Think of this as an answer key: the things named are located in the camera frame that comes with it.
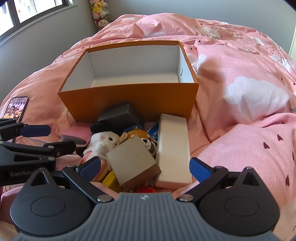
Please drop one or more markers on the white plush toy black hat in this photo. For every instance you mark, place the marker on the white plush toy black hat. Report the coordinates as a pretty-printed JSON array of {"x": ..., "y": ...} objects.
[{"x": 102, "y": 141}]

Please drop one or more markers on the black square gift box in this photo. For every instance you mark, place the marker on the black square gift box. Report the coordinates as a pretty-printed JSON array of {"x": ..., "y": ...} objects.
[{"x": 123, "y": 114}]

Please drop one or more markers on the orange cardboard box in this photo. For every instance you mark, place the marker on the orange cardboard box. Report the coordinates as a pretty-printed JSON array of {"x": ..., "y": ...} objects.
[{"x": 155, "y": 76}]

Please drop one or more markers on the long white box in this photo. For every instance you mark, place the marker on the long white box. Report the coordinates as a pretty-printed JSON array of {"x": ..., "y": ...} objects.
[{"x": 173, "y": 153}]

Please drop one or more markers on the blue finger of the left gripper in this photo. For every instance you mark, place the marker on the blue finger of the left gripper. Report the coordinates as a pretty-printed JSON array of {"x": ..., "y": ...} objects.
[
  {"x": 35, "y": 130},
  {"x": 58, "y": 149}
]

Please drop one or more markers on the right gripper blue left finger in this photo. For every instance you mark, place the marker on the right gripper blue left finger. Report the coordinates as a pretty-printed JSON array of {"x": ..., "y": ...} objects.
[{"x": 80, "y": 177}]

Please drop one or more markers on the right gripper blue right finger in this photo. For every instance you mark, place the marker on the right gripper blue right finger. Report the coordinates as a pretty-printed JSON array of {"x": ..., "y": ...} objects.
[{"x": 208, "y": 178}]

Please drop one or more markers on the pink patterned duvet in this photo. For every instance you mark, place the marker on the pink patterned duvet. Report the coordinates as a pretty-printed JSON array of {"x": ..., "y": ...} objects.
[{"x": 244, "y": 113}]

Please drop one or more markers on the red panda sailor plush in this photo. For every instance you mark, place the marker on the red panda sailor plush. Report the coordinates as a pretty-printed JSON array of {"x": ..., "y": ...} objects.
[{"x": 139, "y": 131}]

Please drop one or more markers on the blue card box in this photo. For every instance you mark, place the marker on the blue card box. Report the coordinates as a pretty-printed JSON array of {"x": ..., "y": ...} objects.
[{"x": 153, "y": 131}]

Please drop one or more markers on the smartphone with lit screen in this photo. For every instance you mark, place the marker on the smartphone with lit screen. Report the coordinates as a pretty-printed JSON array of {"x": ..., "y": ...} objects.
[{"x": 16, "y": 108}]

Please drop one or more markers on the orange crochet ball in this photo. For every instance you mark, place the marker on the orange crochet ball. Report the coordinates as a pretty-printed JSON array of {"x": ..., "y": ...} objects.
[{"x": 145, "y": 189}]

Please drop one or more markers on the window with dark frame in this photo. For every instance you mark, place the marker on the window with dark frame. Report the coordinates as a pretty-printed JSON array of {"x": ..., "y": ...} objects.
[{"x": 16, "y": 14}]

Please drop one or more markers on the yellow round tin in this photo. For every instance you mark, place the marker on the yellow round tin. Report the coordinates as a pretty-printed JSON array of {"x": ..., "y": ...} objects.
[{"x": 111, "y": 182}]

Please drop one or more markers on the gold square gift box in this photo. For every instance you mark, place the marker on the gold square gift box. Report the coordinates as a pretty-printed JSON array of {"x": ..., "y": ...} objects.
[{"x": 133, "y": 164}]

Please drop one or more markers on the plush toy storage tube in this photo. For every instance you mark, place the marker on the plush toy storage tube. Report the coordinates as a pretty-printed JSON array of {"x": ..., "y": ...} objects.
[{"x": 100, "y": 13}]

